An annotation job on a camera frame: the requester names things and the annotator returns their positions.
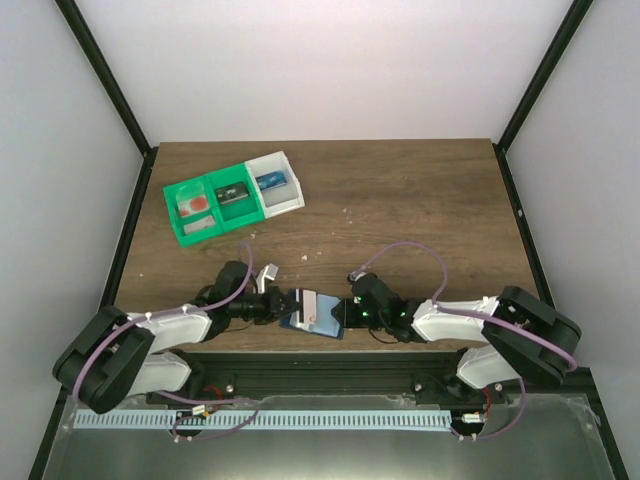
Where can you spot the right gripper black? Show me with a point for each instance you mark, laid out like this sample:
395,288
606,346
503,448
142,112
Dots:
351,311

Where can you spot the light blue cable duct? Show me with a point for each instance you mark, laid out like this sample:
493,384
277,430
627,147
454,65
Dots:
402,420

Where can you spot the black card stack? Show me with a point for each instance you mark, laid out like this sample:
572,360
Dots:
231,193

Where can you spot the green bin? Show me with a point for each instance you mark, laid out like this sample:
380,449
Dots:
239,214
184,190

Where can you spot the black aluminium frame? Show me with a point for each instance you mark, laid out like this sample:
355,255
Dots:
313,369

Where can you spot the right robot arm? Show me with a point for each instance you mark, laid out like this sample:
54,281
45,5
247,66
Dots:
522,337

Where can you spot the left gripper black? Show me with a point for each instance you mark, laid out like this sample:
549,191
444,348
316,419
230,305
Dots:
275,303

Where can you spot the red white card stack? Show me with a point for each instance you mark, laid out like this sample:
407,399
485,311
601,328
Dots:
193,206

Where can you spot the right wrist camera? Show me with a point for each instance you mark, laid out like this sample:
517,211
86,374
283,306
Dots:
372,287

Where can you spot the blue card stack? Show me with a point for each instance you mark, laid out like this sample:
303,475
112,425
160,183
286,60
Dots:
271,180

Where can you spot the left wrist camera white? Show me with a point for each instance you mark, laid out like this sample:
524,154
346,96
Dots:
265,276

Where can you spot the left green bin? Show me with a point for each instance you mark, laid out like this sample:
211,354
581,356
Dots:
184,190

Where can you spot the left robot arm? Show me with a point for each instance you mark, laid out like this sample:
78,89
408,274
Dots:
150,340

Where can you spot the middle green bin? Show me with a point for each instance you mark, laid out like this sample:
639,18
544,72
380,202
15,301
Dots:
239,214

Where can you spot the white bin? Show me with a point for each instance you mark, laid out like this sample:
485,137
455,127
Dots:
278,188

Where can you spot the white pink patterned card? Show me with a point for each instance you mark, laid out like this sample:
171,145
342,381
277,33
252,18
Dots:
306,314

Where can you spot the blue card holder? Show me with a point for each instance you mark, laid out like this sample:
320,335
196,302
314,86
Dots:
324,326

